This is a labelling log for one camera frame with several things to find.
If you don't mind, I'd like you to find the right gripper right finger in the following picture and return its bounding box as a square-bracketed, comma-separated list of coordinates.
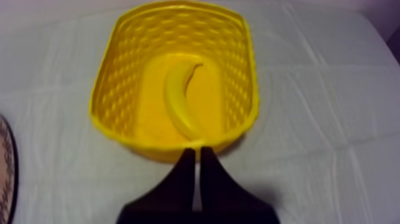
[198, 146, 281, 224]

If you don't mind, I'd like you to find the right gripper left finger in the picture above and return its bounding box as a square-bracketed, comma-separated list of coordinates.
[116, 148, 197, 224]

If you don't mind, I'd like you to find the yellow toy banana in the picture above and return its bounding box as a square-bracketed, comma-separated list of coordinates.
[163, 60, 205, 141]

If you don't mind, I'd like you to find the yellow plastic basket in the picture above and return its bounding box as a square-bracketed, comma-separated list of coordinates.
[89, 0, 261, 163]

